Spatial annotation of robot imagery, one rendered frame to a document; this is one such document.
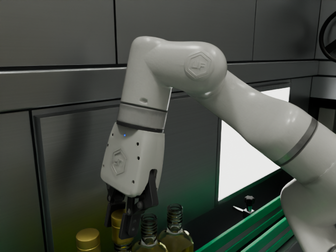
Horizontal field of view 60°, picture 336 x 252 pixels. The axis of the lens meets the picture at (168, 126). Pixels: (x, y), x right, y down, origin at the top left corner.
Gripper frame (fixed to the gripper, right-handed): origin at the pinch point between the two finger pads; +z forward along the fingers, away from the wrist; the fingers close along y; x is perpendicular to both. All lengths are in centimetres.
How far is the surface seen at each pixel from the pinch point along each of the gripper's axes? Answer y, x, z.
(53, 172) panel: -12.2, -7.0, -4.2
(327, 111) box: -13, 116, -32
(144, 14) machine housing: -15.4, 7.7, -37.0
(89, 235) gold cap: 0.1, -5.5, 1.7
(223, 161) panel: -13.0, 43.1, -6.7
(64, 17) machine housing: -15.2, -8.6, -30.5
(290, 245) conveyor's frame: 5, 59, 13
